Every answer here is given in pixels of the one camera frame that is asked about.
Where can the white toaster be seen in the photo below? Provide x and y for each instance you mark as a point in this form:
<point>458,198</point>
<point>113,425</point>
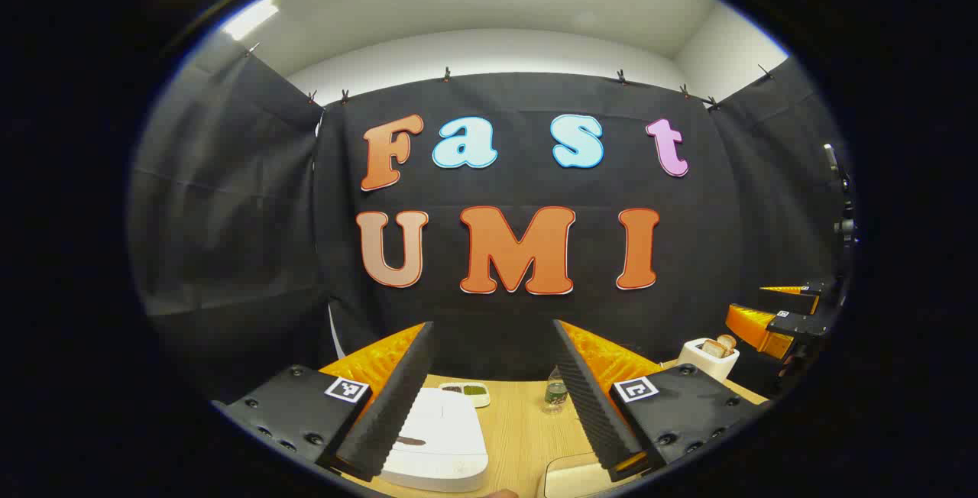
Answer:
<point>703,367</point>

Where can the clear glass tray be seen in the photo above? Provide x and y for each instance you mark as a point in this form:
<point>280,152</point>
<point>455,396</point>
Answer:
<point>573,479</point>

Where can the toast bread slice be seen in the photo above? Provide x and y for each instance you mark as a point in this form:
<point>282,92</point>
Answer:
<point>713,348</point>
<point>728,341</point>

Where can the clear plastic water bottle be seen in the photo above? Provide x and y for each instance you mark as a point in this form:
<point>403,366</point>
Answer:
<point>555,399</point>

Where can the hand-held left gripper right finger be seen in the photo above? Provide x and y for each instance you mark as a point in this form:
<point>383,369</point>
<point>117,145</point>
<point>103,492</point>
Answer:
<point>592,414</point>

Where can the white divided grain dish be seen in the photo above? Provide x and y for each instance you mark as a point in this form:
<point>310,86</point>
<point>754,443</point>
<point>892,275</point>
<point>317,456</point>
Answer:
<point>474,391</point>

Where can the ceiling light panel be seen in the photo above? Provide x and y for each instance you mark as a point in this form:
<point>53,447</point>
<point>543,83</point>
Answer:
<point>248,18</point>

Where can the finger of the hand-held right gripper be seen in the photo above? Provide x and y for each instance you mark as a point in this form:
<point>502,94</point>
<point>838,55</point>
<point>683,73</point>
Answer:
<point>798,299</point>
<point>798,326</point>

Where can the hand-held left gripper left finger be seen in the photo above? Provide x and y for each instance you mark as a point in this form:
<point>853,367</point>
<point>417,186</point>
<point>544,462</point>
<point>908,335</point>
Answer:
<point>397,406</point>

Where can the white rice cooker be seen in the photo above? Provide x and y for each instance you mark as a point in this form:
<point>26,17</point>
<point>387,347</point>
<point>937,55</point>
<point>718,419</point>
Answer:
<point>443,437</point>

